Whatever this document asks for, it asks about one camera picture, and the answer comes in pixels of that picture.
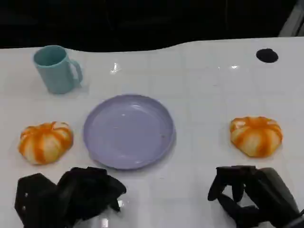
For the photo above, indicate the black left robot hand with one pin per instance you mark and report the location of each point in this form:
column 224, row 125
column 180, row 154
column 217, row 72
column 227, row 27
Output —
column 90, row 190

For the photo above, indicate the pale green mug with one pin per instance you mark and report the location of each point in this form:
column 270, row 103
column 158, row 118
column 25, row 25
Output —
column 57, row 76

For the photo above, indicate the white furniture leg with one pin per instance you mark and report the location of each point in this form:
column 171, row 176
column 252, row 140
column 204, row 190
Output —
column 294, row 21

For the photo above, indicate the lilac plate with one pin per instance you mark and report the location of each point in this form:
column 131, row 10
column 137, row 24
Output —
column 128, row 133

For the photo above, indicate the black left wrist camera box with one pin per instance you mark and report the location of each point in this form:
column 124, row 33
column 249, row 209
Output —
column 35, row 199

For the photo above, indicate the black round table grommet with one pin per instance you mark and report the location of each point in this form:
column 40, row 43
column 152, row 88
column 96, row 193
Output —
column 267, row 55

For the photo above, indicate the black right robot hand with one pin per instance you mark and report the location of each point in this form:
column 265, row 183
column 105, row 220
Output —
column 268, row 197

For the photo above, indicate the orange and white bread roll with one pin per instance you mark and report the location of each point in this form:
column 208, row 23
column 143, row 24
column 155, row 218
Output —
column 45, row 142
column 256, row 137

